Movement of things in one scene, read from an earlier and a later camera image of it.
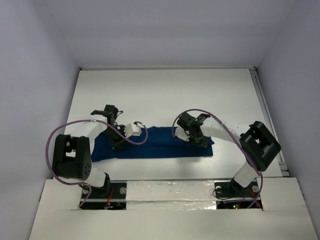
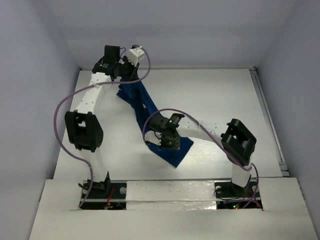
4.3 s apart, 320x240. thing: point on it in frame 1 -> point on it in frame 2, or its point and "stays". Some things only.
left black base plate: [113, 196] stays
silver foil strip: [170, 195] stays
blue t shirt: [153, 142] -> [145, 111]
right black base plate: [230, 195] stays
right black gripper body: [199, 140] -> [167, 142]
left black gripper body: [116, 141] -> [130, 75]
